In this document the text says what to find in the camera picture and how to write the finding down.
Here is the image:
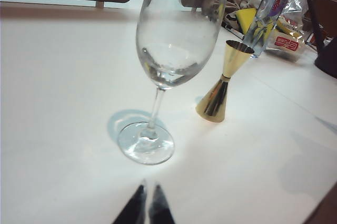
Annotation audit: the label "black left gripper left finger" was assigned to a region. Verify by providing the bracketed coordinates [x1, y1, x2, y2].
[112, 179, 147, 224]

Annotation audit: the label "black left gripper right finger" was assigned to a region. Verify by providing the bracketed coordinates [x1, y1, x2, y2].
[148, 181, 176, 224]

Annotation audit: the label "gold metal jigger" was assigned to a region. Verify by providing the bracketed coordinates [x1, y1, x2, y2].
[195, 39, 255, 124]

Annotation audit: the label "clear wine glass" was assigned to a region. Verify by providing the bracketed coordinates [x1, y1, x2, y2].
[117, 0, 229, 166]

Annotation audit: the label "clear plastic water bottle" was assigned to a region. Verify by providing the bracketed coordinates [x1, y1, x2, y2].
[242, 0, 295, 59]

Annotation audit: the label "yellow sponge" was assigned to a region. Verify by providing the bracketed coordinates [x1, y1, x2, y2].
[235, 7, 275, 43]

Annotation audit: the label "black curved stand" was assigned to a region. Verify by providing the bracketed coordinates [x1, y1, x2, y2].
[300, 0, 337, 79]

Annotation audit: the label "brown crumpled bag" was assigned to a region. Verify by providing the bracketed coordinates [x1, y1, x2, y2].
[225, 0, 264, 29]

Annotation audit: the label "orange-brown board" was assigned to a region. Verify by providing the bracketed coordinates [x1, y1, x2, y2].
[310, 0, 337, 41]

